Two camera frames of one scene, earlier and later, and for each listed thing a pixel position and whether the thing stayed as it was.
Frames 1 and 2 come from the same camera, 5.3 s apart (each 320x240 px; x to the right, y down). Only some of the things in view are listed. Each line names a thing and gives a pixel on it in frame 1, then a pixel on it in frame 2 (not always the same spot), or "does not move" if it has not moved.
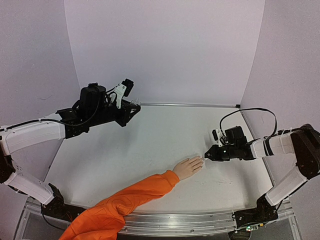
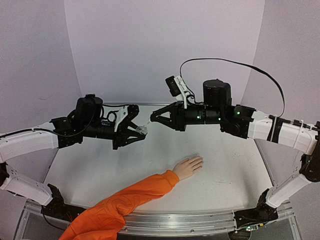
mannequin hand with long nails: [187, 167] does not move
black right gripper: [219, 154] to [179, 116]
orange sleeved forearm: [102, 221] does not move
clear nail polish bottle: [137, 101] to [143, 129]
